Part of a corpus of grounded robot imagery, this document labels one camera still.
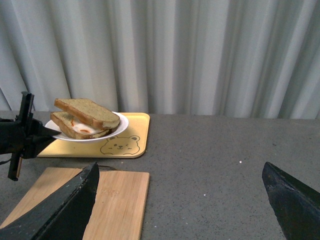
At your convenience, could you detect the yellow bear tray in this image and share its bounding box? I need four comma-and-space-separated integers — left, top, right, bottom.
38, 112, 150, 158

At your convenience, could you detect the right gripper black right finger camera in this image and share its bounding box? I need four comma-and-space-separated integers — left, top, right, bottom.
262, 162, 320, 240

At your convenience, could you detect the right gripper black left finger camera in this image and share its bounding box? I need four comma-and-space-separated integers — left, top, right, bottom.
0, 162, 100, 240

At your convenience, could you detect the white round plate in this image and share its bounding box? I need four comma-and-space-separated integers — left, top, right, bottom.
45, 112, 129, 143

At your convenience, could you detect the grey curtain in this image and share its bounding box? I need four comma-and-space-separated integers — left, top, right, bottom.
0, 0, 320, 119

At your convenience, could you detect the wooden cutting board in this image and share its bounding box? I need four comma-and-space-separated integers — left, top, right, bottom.
1, 167, 150, 240

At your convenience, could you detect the bread slice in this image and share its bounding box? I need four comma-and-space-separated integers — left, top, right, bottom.
50, 111, 113, 140
54, 98, 120, 129

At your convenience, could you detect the fried egg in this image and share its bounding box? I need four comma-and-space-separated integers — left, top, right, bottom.
70, 117, 105, 135

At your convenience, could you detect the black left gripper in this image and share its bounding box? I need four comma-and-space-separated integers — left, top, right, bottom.
0, 91, 61, 181

